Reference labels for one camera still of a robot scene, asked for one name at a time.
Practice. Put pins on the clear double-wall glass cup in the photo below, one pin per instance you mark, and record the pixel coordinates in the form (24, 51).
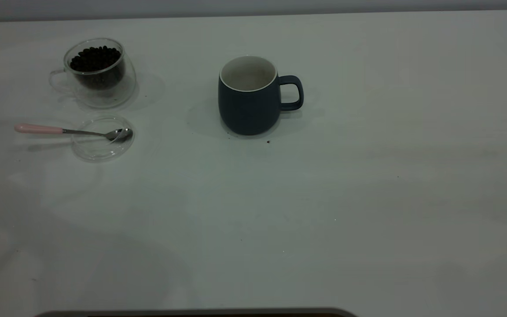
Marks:
(104, 99)

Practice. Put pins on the clear round glass lid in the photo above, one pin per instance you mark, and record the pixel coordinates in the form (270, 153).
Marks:
(99, 152)

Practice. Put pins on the dark grey ceramic mug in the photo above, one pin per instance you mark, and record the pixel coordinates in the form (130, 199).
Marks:
(247, 112)

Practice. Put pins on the dark coffee beans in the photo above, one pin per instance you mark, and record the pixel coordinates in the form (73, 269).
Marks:
(96, 61)

